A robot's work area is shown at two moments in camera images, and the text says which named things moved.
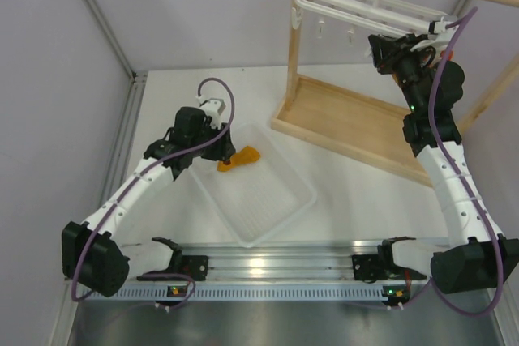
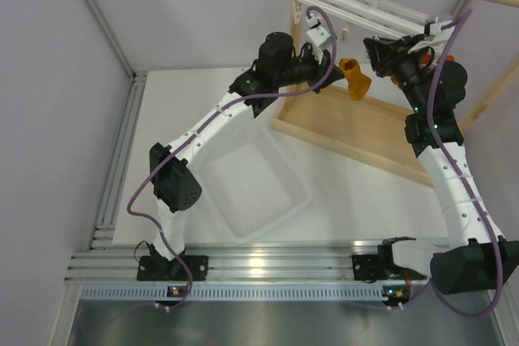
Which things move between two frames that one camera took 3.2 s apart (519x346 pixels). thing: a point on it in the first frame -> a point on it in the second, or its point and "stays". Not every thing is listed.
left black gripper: (224, 148) -> (323, 69)
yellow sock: (247, 155) -> (358, 83)
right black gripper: (388, 52) stays
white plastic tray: (259, 198) stays
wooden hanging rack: (366, 128) stays
